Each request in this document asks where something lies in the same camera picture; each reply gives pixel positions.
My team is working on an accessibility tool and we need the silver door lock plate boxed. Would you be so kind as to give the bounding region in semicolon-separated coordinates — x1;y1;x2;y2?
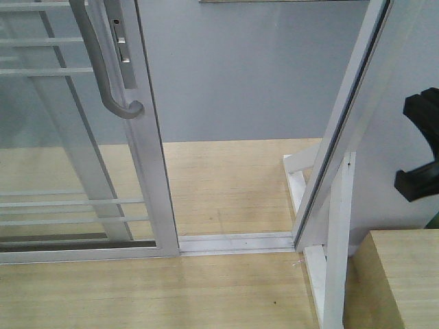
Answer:
104;0;137;89

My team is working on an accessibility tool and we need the aluminium door track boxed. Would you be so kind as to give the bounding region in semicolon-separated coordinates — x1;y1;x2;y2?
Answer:
178;232;295;256

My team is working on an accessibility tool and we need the white framed sliding glass door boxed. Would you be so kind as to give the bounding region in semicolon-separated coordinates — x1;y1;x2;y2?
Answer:
1;1;179;264

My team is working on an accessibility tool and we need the light plywood box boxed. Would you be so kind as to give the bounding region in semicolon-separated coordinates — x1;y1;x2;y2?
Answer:
343;229;438;328

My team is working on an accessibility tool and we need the white wooden support brace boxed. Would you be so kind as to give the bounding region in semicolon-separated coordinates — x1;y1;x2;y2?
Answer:
303;152;356;328

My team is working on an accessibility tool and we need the grey curved door handle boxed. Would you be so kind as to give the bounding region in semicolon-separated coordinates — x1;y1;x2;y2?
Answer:
69;0;144;119

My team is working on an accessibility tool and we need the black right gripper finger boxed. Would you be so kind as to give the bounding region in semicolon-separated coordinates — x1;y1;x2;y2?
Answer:
394;162;438;202
403;87;438;160

